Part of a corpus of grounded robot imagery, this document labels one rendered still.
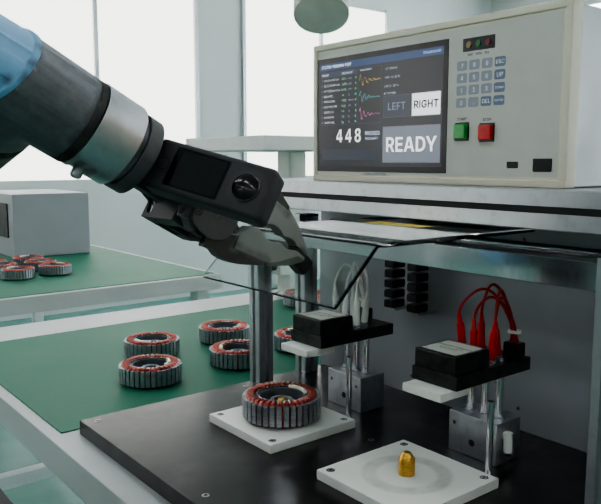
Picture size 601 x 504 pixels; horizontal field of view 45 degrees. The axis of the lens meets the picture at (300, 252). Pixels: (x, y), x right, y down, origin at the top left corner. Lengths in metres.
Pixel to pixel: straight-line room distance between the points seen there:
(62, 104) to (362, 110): 0.57
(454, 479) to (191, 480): 0.31
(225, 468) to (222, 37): 5.59
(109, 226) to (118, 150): 5.19
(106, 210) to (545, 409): 4.96
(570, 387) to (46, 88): 0.75
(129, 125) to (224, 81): 5.71
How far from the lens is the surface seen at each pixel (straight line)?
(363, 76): 1.06
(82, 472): 1.03
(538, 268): 0.83
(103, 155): 0.60
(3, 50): 0.57
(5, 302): 2.24
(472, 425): 0.96
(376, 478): 0.88
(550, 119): 0.86
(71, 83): 0.59
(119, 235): 5.82
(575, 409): 1.03
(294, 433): 1.00
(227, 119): 6.29
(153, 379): 1.29
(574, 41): 0.86
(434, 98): 0.97
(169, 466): 0.94
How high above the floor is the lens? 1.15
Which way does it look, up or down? 7 degrees down
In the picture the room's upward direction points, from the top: straight up
